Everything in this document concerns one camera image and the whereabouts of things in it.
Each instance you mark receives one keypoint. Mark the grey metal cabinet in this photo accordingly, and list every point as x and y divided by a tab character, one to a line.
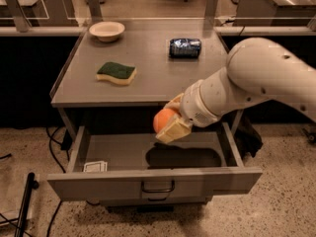
144	45

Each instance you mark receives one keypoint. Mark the grey background table left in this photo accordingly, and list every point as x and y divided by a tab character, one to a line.
42	13

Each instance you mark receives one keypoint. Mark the black cloth behind cabinet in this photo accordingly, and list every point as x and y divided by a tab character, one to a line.
247	139

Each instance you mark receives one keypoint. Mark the blue soda can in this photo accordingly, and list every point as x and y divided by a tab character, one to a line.
184	48

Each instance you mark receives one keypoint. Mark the grey background table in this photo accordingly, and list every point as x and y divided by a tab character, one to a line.
265	13
42	13

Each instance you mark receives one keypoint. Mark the orange fruit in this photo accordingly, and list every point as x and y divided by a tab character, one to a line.
161	119

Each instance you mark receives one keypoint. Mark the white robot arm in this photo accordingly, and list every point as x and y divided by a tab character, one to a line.
256	70

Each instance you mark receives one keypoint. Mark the grey background table right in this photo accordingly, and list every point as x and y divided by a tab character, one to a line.
265	13

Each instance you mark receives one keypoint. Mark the green and yellow sponge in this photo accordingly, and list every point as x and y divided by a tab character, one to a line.
116	73

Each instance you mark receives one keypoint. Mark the open grey top drawer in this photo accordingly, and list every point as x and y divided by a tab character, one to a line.
202	165

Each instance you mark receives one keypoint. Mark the white ceramic bowl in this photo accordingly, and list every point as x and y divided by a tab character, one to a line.
107	31

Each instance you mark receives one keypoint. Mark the black pole stand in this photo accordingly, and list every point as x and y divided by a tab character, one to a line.
31	184

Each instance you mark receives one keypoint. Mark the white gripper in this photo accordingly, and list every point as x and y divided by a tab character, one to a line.
194	108

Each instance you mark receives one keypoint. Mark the metal drawer handle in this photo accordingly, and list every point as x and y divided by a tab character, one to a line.
157	187

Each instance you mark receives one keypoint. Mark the small white plastic container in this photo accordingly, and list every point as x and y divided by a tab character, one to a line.
97	166

